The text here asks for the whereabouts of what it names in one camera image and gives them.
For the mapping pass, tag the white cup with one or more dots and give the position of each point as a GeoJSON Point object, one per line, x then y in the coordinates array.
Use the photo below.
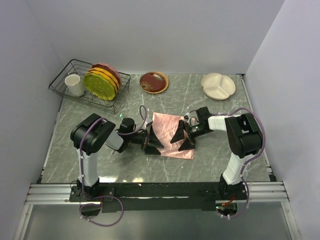
{"type": "Point", "coordinates": [74, 84]}

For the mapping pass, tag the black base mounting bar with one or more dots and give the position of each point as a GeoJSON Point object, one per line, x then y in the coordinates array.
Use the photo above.
{"type": "Point", "coordinates": [146, 196]}

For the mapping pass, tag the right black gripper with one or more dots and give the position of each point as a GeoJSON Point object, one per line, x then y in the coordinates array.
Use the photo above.
{"type": "Point", "coordinates": [180, 134]}

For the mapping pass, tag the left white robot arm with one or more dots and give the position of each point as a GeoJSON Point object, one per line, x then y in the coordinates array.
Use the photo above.
{"type": "Point", "coordinates": [94, 132]}

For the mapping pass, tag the dark pink plate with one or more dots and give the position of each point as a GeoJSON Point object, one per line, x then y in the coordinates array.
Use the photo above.
{"type": "Point", "coordinates": [112, 68]}

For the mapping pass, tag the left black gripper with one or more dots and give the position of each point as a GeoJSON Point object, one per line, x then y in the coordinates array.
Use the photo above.
{"type": "Point", "coordinates": [153, 140]}

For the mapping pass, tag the cream divided plate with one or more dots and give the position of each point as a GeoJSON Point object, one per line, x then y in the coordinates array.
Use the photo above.
{"type": "Point", "coordinates": [217, 86]}

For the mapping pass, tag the pink satin napkin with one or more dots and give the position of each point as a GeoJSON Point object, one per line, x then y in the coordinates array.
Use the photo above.
{"type": "Point", "coordinates": [165, 127]}

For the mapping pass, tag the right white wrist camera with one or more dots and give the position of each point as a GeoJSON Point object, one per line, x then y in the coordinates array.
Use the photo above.
{"type": "Point", "coordinates": [187, 118]}

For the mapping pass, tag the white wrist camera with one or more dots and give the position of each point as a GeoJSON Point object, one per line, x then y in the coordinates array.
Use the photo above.
{"type": "Point", "coordinates": [147, 124]}
{"type": "Point", "coordinates": [187, 118]}

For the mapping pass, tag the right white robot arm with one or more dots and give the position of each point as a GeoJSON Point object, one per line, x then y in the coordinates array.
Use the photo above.
{"type": "Point", "coordinates": [245, 140]}

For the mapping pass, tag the black wire dish rack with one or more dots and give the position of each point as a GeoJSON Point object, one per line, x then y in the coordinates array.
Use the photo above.
{"type": "Point", "coordinates": [80, 68]}

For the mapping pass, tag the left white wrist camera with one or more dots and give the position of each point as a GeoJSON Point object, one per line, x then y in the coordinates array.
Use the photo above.
{"type": "Point", "coordinates": [147, 124]}

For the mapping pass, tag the dark red decorated plate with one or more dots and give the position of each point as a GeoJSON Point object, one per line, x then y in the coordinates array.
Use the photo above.
{"type": "Point", "coordinates": [154, 82]}

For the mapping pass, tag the orange plate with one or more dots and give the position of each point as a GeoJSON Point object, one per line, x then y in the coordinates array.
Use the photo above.
{"type": "Point", "coordinates": [90, 71]}

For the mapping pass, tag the aluminium frame rail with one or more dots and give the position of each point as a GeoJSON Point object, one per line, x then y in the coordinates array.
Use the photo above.
{"type": "Point", "coordinates": [59, 194]}

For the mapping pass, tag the green polka dot plate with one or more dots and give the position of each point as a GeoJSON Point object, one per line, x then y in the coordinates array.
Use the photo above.
{"type": "Point", "coordinates": [99, 86]}

